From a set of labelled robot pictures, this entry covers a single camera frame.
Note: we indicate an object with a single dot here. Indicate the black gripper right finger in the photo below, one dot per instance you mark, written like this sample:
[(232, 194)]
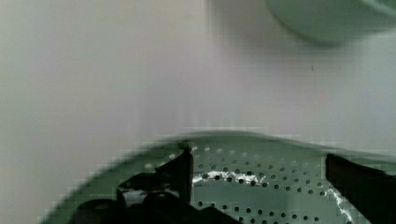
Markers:
[(372, 192)]

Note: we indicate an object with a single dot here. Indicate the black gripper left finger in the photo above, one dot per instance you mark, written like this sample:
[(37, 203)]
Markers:
[(160, 197)]

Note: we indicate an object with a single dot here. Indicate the green plastic strainer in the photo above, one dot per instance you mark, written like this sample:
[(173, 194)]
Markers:
[(253, 178)]

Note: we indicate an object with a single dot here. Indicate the light green cup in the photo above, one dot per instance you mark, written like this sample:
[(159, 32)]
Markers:
[(334, 22)]

